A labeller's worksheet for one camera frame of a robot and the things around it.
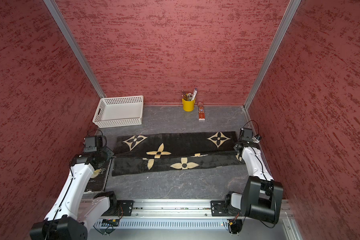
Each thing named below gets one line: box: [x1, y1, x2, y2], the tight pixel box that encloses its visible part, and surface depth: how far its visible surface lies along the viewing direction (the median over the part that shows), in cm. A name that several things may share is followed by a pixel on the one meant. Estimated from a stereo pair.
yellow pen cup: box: [182, 98, 196, 112], surface depth 119 cm
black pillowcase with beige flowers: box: [111, 131, 244, 177], surface depth 93 cm
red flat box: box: [197, 102, 206, 121], surface depth 116 cm
